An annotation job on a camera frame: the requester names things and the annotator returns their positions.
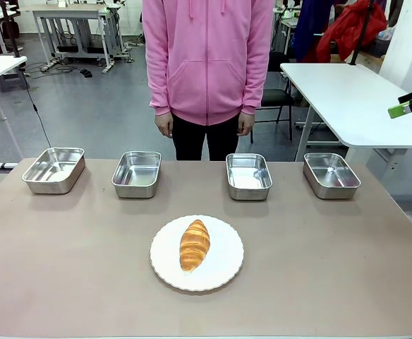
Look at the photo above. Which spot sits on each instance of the golden brown croissant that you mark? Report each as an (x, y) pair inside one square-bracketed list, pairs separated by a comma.
[(194, 247)]

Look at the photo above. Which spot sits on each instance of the person's right forearm pink sleeve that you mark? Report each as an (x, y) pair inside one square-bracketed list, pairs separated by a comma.
[(160, 84)]

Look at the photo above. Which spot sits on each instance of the person's left forearm pink sleeve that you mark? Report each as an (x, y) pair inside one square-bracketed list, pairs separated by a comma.
[(253, 84)]

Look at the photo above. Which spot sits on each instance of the rectangular stainless steel container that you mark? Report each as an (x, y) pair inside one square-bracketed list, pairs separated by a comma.
[(137, 174), (54, 169), (248, 174), (331, 174)]

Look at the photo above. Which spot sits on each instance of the person's left hand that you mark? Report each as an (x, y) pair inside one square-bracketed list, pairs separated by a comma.
[(245, 124)]

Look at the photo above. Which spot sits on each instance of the person's right hand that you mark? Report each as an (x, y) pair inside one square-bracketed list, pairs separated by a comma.
[(164, 125)]

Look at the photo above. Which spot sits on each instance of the white power strip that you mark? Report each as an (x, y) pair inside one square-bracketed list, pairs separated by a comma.
[(3, 165)]

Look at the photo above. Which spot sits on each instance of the large white side table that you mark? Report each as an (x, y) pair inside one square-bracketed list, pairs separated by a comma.
[(350, 99)]

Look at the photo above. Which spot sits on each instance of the black clamp stand pole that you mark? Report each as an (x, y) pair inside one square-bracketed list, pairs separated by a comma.
[(11, 31)]

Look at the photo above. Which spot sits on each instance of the red jacket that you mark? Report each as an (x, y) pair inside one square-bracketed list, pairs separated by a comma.
[(347, 28)]

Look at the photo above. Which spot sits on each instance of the black foot pedal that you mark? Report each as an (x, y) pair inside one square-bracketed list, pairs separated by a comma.
[(86, 73)]

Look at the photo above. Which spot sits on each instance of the grey metal workbench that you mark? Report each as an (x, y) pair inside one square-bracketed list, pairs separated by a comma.
[(72, 21)]

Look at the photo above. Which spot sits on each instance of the blue garment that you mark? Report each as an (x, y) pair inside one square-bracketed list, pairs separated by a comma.
[(306, 31)]

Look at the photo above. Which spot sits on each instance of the black trousers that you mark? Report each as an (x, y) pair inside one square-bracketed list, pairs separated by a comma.
[(190, 141)]

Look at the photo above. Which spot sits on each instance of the person in pink hoodie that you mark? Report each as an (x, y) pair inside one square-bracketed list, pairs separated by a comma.
[(206, 63)]

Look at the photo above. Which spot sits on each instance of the white scalloped round plate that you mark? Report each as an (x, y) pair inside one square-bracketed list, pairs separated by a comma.
[(223, 261)]

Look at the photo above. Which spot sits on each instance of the black camera stand pole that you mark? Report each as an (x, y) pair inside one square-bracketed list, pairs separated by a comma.
[(360, 31)]

